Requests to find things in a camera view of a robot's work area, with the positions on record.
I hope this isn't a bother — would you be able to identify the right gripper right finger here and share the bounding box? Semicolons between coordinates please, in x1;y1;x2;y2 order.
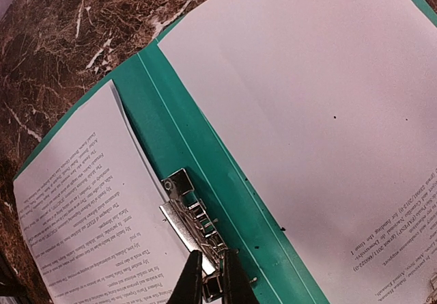
222;249;256;304

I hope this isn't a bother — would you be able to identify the printed paper sheet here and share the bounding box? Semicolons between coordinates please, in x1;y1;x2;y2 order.
14;81;186;303

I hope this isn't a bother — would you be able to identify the metal centre spring clip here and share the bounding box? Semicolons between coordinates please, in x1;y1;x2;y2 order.
160;168;230;303

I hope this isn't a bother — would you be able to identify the metal top clip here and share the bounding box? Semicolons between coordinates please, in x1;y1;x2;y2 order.
426;273;437;304

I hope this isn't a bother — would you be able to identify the white paper sheet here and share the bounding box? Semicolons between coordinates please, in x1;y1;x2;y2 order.
159;0;436;303

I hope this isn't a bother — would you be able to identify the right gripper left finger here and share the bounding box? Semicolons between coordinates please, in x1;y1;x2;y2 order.
169;250;203;304

